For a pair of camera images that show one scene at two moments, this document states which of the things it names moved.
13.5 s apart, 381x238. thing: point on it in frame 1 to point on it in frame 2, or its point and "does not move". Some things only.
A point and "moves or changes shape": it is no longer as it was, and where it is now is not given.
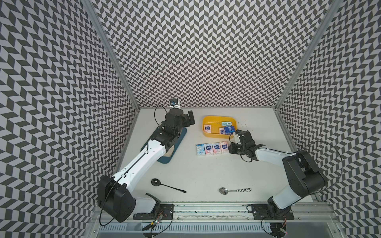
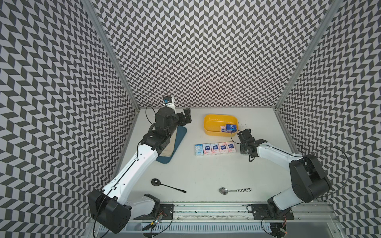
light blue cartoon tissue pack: x=200 y=149 does not move
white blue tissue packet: x=207 y=128 moves or changes shape
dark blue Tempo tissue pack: x=229 y=130 does not move
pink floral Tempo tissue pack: x=223 y=147 does not move
